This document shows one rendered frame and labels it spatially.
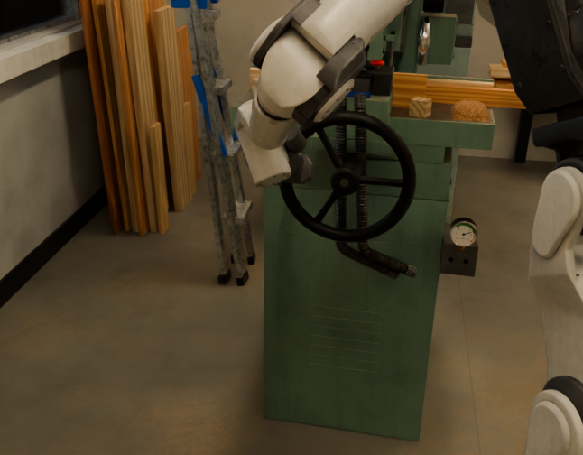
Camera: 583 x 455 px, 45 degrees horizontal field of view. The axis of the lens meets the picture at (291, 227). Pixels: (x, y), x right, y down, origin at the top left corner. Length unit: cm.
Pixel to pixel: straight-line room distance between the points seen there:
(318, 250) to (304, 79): 88
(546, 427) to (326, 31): 67
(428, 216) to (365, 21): 83
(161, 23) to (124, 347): 142
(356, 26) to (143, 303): 187
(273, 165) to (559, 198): 44
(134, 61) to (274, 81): 204
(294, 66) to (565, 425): 64
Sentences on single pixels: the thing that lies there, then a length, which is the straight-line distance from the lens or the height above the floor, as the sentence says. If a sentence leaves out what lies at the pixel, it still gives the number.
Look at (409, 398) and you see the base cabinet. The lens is 197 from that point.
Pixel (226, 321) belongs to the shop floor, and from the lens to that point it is 251.
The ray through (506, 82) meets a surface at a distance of 376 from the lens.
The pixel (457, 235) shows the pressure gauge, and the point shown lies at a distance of 165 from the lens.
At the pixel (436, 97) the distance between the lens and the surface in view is 177.
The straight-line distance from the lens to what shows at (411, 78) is 169.
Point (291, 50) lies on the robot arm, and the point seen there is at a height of 116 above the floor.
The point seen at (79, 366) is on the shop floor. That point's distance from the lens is 236.
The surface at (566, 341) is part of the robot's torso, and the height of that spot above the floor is 73.
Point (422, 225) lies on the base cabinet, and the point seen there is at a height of 64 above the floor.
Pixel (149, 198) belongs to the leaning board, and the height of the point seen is 16.
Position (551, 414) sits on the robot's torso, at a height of 65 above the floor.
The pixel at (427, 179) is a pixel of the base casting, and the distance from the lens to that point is 166.
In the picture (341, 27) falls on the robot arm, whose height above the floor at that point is 119.
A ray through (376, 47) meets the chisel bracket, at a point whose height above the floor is 103.
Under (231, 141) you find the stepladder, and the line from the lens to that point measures 268.
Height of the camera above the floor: 133
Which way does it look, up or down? 25 degrees down
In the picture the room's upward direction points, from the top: 1 degrees clockwise
